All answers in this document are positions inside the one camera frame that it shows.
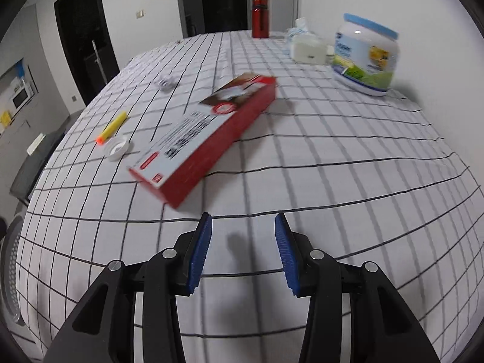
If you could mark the small white box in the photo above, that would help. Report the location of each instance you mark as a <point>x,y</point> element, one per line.
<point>308,51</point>

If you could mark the grey wall cabinet unit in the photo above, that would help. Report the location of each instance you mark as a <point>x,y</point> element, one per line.
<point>41,45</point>

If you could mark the black glass coffee table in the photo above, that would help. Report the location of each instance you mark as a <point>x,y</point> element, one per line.
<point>34,166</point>

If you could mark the white jar with blue lid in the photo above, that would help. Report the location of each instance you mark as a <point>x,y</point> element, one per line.
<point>365,56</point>

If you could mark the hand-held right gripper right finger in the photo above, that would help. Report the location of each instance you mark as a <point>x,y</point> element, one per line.
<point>287,257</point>

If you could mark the grey perforated laundry basket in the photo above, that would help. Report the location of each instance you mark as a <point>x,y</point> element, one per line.
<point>9,272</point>

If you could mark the yellow orange marker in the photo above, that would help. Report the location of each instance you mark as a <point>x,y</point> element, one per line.
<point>113,126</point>

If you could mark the small clear plastic object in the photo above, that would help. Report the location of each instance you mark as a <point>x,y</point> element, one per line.
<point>167,83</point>

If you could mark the red cardboard box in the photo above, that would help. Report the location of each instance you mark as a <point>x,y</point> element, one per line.
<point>211,140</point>

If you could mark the white flat box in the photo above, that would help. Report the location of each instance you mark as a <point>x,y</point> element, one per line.
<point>35,143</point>

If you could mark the white bottle cap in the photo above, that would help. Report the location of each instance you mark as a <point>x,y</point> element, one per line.
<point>117,148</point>

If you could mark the white black checked tablecloth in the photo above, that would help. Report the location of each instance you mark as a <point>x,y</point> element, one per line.
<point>340,181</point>

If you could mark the red water bottle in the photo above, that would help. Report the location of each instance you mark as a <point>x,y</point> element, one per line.
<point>260,20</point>

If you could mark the blue white tissue pack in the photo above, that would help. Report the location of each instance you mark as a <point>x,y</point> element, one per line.
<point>300,30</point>

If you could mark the beige wall switch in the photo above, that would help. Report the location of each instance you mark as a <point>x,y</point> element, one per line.
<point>140,14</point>

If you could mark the white microwave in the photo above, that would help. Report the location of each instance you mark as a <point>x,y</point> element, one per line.
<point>22,97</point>

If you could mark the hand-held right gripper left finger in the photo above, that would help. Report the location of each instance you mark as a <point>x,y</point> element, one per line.
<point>198,257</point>

